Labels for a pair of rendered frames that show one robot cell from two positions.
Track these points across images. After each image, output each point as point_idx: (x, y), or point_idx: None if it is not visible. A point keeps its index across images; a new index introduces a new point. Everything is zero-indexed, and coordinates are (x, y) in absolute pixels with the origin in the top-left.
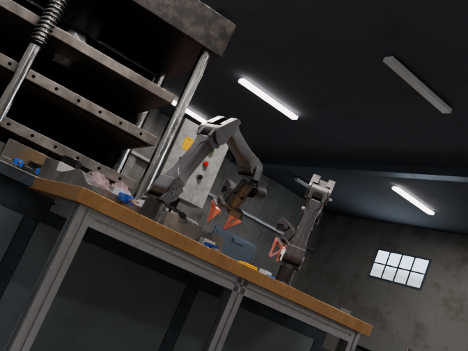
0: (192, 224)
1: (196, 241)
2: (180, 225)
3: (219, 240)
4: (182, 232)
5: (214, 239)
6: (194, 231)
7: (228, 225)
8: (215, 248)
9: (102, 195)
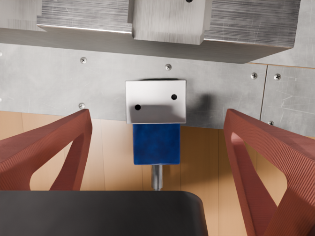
0: (65, 30)
1: (136, 49)
2: (17, 32)
3: (254, 50)
4: (54, 40)
5: (219, 48)
6: (101, 39)
7: (235, 170)
8: (151, 186)
9: None
